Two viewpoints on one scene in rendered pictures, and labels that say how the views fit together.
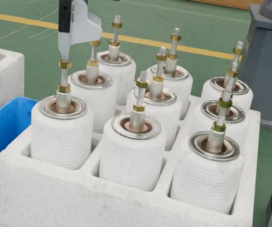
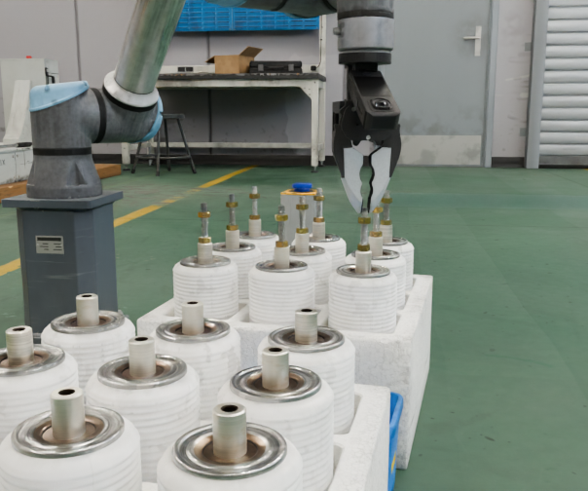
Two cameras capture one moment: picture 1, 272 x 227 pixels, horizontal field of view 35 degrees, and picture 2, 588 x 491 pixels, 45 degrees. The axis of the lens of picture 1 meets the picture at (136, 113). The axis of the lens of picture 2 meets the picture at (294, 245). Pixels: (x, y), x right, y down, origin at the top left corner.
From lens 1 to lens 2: 1.25 m
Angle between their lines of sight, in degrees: 83
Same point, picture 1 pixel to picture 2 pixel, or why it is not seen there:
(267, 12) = (73, 192)
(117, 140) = (401, 262)
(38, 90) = not seen: outside the picture
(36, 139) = (389, 307)
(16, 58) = not seen: hidden behind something
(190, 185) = (409, 271)
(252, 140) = not seen: hidden behind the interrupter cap
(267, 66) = (100, 254)
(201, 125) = (337, 250)
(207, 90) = (264, 244)
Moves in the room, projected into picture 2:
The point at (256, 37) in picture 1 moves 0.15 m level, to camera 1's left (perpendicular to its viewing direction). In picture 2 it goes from (79, 225) to (50, 238)
